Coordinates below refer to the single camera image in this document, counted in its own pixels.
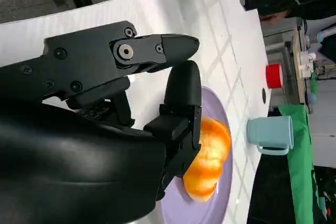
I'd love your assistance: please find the black table drape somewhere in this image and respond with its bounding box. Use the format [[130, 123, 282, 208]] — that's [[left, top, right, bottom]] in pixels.
[[246, 153, 299, 224]]

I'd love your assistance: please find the lilac plate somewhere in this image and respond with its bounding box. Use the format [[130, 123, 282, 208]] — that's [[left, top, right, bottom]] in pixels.
[[160, 86, 234, 224]]

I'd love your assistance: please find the light wooden board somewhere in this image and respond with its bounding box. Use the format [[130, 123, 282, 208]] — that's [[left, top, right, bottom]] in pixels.
[[291, 18, 316, 104]]

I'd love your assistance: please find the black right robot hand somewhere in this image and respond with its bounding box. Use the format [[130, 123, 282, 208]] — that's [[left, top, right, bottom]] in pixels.
[[0, 20, 203, 224]]

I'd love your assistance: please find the white socket block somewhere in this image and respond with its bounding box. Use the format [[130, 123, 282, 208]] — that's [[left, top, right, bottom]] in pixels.
[[299, 51, 317, 65]]

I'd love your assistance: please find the red cylindrical button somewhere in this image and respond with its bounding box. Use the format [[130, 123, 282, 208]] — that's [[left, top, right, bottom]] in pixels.
[[265, 63, 284, 89]]

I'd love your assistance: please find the orange and white bread roll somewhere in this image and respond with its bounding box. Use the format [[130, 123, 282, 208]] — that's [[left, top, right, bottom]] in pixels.
[[183, 115, 232, 204]]

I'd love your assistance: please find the green cloth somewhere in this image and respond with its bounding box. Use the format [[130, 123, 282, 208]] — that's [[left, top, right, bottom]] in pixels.
[[277, 69, 329, 224]]

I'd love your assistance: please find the pale green mug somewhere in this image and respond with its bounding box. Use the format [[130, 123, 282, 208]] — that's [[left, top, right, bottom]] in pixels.
[[246, 115, 294, 156]]

